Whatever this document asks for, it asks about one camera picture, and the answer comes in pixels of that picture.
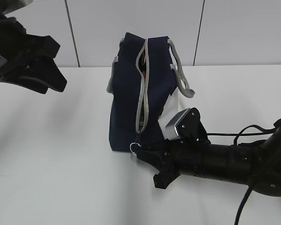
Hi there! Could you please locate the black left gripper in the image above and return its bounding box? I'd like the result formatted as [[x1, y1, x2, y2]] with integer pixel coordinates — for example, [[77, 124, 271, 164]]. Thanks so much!
[[0, 4, 67, 94]]

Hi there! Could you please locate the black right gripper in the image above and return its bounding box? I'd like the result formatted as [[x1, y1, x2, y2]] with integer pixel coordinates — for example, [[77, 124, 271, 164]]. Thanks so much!
[[135, 140, 208, 189]]

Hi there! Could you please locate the navy and white lunch bag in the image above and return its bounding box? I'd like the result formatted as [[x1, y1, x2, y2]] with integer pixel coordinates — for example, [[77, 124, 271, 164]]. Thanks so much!
[[107, 33, 195, 152]]

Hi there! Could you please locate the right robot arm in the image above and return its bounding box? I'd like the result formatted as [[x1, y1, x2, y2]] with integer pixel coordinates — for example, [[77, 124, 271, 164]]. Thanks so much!
[[135, 116, 281, 197]]

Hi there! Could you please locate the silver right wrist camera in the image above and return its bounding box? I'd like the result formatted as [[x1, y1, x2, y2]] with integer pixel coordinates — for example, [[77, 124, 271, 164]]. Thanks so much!
[[165, 107, 208, 141]]

